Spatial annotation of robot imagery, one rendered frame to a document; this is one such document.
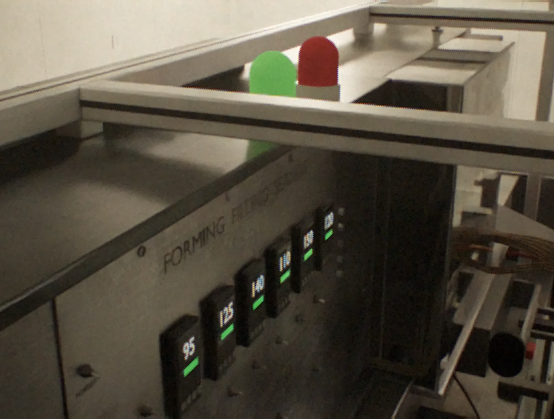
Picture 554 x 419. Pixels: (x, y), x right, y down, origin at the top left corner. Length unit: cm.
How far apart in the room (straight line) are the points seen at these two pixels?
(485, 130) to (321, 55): 41
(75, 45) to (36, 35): 35
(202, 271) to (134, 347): 12
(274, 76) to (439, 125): 28
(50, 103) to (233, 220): 23
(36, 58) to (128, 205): 402
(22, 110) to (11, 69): 372
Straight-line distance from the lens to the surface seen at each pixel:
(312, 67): 106
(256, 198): 87
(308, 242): 101
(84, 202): 69
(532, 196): 260
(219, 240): 80
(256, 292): 88
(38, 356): 60
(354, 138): 73
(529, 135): 69
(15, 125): 81
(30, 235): 63
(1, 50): 448
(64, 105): 87
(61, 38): 484
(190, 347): 77
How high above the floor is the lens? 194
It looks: 20 degrees down
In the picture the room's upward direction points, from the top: straight up
